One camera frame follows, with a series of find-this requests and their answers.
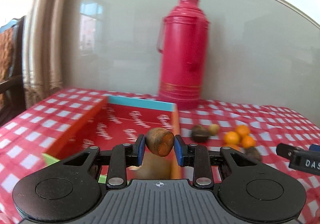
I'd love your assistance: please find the red thermos flask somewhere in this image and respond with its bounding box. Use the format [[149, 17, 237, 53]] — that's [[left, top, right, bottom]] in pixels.
[[157, 0, 209, 110]]

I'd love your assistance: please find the dark wooden wicker chair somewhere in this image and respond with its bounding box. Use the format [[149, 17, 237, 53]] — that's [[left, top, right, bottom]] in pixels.
[[1, 17, 26, 125]]

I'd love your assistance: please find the dark brown mangosteen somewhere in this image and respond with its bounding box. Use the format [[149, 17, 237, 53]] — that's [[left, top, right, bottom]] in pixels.
[[245, 147, 262, 162]]

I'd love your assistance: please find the colourful cardboard box tray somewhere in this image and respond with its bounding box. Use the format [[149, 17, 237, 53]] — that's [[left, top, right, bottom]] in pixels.
[[43, 96, 180, 165]]

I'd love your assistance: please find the small tan longan fruit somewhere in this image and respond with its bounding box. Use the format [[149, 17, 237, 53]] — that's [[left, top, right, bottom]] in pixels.
[[208, 124, 220, 136]]

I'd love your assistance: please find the yellow-orange mandarin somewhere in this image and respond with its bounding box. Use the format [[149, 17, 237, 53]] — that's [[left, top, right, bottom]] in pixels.
[[223, 131, 241, 145]]

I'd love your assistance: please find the red white checkered tablecloth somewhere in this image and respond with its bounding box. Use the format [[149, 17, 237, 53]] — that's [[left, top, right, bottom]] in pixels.
[[1, 89, 319, 223]]

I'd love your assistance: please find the orange mandarin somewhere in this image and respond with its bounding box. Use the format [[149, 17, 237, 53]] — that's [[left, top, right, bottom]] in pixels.
[[225, 144, 242, 152], [241, 135, 256, 149], [235, 125, 250, 137]]

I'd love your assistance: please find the half-peeled small orange fruit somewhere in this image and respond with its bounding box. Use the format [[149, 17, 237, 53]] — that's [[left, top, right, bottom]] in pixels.
[[145, 128, 174, 157]]

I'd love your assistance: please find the beige curtain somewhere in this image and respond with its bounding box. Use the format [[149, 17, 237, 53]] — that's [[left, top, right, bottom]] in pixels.
[[22, 0, 65, 108]]

